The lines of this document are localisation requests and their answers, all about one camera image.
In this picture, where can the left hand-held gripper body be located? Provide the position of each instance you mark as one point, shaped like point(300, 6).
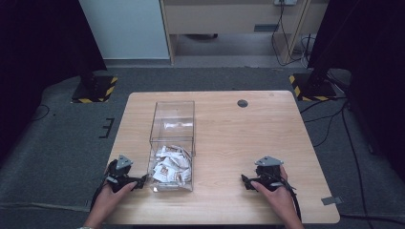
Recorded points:
point(118, 178)

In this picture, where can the clear plastic box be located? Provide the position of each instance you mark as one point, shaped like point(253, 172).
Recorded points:
point(173, 127)

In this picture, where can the wooden cabinet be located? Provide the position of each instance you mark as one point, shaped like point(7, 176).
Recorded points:
point(229, 19)

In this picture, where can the pile of white packets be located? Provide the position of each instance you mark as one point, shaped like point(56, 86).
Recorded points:
point(172, 167)

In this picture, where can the person's left hand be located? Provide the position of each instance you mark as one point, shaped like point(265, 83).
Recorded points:
point(106, 200)

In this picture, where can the white power strip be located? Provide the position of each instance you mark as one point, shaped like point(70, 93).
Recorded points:
point(285, 2)

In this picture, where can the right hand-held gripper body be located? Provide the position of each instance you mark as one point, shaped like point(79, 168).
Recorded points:
point(268, 174)

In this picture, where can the grey table grommet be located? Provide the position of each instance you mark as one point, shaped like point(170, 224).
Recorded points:
point(242, 103)

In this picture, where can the dark curtain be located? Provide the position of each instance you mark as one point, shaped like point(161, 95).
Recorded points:
point(38, 63)
point(372, 79)

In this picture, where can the person's right hand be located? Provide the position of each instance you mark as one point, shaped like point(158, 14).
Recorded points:
point(281, 200)

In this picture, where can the white panel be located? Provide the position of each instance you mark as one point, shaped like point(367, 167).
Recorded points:
point(127, 28)

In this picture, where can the grey tape piece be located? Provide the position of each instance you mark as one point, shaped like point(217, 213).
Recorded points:
point(332, 200)

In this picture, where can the black striped stand base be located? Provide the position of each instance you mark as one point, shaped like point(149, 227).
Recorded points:
point(95, 90)
point(313, 89)

